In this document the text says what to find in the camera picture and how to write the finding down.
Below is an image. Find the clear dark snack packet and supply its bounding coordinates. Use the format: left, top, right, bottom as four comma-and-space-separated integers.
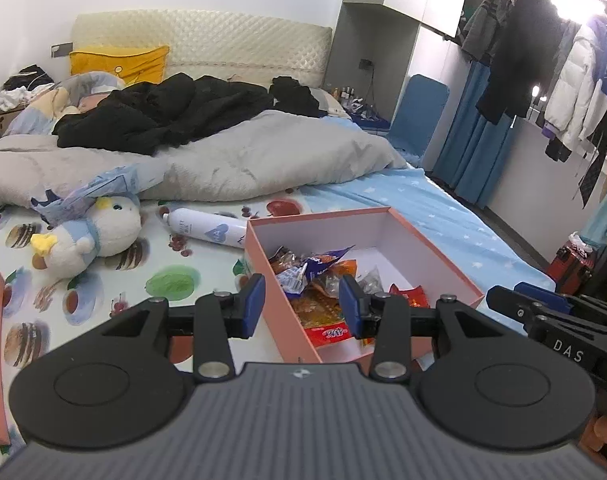
357, 266, 384, 295

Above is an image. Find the orange clear snack packet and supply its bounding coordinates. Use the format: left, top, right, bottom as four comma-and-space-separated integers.
290, 288, 348, 333

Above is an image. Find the blue kimchi snack packet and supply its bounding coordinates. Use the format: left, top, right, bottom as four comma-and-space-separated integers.
269, 246, 352, 298

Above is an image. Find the red snack packet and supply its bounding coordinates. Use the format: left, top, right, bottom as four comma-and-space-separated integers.
388, 284, 430, 309

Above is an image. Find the white red-label snack packet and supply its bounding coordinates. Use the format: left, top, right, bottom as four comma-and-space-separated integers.
305, 322, 352, 348

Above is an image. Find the person's right hand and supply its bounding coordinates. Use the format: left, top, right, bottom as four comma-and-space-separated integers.
579, 415, 607, 467

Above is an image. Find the white spray bottle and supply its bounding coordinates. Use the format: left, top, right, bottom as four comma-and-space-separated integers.
162, 208, 246, 249

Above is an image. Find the pink box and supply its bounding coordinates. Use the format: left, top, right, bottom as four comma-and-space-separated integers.
245, 207, 483, 367

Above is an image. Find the white blue plush bird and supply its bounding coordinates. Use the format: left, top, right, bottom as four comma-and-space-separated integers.
30, 195, 142, 280

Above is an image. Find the blue curtain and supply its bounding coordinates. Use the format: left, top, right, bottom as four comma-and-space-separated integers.
431, 61, 515, 209

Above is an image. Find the grey duvet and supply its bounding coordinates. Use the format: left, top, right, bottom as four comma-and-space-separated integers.
0, 110, 407, 207

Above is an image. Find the blue chair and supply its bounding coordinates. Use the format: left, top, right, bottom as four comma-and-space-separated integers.
387, 74, 450, 166

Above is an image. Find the black clothes pile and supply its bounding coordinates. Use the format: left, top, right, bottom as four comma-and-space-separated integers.
53, 73, 273, 156

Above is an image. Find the hanging white jacket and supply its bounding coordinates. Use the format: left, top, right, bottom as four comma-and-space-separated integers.
544, 15, 607, 152

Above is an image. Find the black garment by headboard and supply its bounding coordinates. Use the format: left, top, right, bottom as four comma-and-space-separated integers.
269, 76, 327, 118

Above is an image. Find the yellow pillow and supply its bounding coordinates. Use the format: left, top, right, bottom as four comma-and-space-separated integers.
69, 46, 170, 86

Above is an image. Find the cream quilted headboard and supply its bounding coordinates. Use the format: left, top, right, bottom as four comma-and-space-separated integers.
72, 10, 333, 88

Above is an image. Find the hanging black jacket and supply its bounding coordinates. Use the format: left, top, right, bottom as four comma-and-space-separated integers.
476, 0, 564, 125

